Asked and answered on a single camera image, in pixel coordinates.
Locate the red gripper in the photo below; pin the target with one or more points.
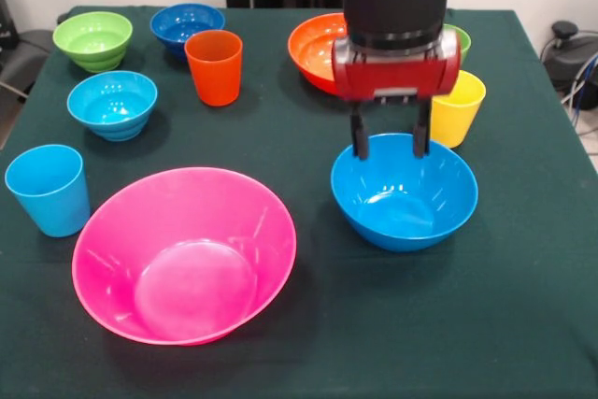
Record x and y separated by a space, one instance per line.
397 76

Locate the large blue bowl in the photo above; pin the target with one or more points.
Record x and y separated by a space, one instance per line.
402 212

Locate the large orange bowl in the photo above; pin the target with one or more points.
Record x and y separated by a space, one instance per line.
313 53

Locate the orange cup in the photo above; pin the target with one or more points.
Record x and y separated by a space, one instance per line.
215 72

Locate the large pink bowl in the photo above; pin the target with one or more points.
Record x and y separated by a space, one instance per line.
187 254

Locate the yellow cup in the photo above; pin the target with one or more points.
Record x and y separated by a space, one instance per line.
460 109

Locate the green cup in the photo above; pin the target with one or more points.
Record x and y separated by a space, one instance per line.
462 41

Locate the dark green tablecloth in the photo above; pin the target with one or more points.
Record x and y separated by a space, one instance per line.
420 324

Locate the dark blue ribbed bowl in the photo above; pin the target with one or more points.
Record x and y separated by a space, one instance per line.
177 25

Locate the light blue ribbed bowl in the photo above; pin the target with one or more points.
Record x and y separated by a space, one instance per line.
112 100

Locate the green ribbed bowl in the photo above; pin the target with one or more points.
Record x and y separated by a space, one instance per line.
93 39

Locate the light blue cup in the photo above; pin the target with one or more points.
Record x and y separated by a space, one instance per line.
51 203

